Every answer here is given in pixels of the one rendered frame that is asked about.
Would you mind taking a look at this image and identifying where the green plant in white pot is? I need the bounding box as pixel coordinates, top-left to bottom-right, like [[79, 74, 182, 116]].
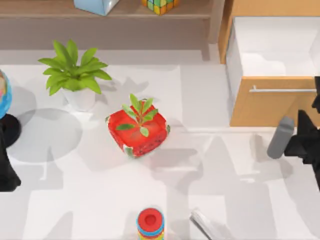
[[37, 38, 113, 112]]

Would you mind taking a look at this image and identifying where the light blue box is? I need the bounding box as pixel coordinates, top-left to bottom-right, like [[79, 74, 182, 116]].
[[73, 0, 121, 17]]

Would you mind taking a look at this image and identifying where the blue globe on black stand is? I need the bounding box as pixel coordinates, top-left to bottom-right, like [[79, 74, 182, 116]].
[[0, 69, 22, 149]]

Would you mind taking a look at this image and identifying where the red pot with small plant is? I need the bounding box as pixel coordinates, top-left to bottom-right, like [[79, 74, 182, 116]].
[[104, 93, 172, 159]]

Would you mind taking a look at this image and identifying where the white open drawer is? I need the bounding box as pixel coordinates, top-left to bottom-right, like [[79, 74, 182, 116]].
[[225, 15, 320, 79]]

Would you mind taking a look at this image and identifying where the pale grey rounded box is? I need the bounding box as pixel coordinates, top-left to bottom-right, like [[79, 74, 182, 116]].
[[266, 115, 295, 160]]

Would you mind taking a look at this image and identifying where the colourful puzzle cube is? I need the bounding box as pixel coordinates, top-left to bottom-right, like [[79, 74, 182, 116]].
[[141, 0, 181, 16]]

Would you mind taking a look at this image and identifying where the wooden cupboard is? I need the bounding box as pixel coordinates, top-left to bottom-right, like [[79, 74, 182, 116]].
[[218, 0, 320, 65]]

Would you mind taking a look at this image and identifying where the pale wooden drawer front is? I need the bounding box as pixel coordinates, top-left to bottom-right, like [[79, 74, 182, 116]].
[[229, 75, 320, 129]]

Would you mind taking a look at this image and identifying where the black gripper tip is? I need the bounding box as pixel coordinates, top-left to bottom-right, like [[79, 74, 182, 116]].
[[0, 147, 22, 193]]

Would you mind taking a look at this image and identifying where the long metal drawer handle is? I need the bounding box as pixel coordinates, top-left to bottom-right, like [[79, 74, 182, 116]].
[[248, 85, 318, 94]]

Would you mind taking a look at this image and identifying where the wooden open shelf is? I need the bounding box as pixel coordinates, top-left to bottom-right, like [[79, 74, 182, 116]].
[[0, 0, 226, 62]]

